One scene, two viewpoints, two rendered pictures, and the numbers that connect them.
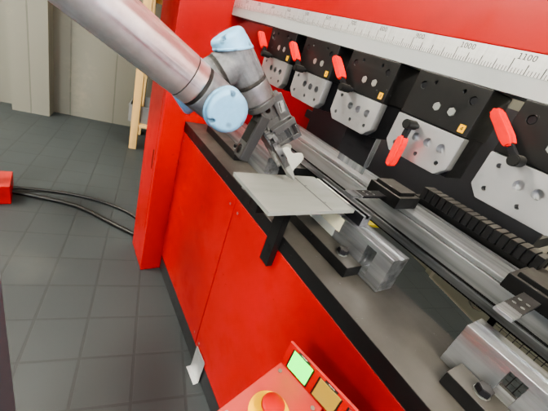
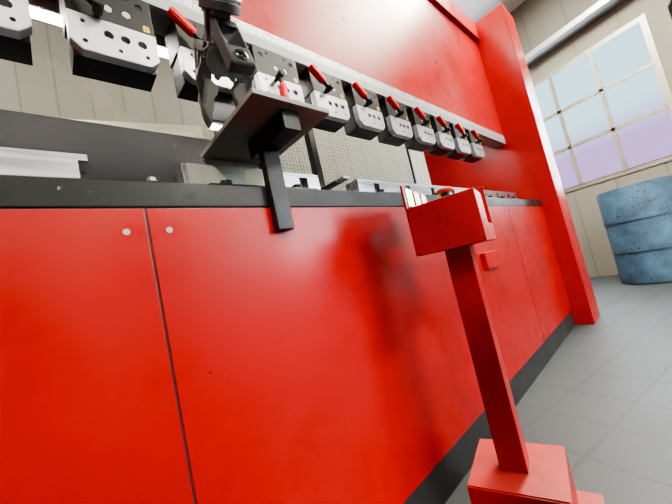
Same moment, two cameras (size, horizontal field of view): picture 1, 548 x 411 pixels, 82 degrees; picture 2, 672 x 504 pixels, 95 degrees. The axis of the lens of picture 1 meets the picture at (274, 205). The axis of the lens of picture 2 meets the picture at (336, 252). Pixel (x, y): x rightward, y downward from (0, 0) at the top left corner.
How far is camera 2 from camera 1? 1.11 m
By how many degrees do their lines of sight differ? 95
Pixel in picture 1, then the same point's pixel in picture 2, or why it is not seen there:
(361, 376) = (385, 217)
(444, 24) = (246, 17)
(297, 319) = (343, 242)
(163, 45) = not seen: outside the picture
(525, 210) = (338, 112)
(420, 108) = (268, 69)
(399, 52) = not seen: hidden behind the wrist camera
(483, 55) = (278, 41)
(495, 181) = (323, 103)
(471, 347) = (363, 186)
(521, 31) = (285, 33)
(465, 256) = not seen: hidden behind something
